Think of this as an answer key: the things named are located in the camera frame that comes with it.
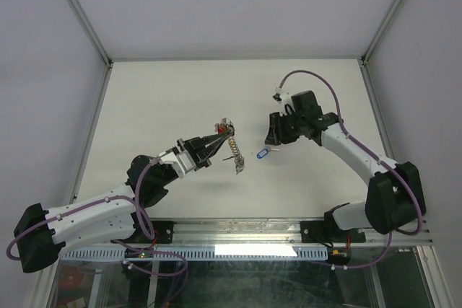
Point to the right aluminium frame post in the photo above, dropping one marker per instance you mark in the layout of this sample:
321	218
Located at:
382	29

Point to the metal keyring holder with rings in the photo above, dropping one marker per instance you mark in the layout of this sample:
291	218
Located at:
236	155

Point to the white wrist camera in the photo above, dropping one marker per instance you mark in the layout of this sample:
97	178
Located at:
284	99
181	162

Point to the blue key tag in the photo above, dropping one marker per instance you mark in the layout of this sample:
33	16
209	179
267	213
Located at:
265	152

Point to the aluminium mounting rail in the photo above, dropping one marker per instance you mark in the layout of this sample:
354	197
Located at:
295	231

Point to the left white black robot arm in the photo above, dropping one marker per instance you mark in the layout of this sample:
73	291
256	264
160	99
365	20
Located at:
42	235

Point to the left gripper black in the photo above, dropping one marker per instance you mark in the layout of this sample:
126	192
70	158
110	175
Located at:
195	145

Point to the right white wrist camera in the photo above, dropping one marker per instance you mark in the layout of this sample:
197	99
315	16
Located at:
284	99

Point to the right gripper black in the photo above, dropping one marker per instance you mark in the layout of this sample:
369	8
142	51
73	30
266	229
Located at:
276	135

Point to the aluminium frame post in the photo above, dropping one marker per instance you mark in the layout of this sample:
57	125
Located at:
89	30
382	29

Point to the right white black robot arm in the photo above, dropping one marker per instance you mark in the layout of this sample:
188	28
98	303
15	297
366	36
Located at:
394	190

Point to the left aluminium frame post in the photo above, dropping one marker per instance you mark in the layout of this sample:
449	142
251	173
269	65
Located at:
89	30

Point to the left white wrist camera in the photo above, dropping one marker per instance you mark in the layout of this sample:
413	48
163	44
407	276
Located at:
181	162

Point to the grey slotted cable duct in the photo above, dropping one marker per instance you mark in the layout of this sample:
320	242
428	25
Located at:
214	253

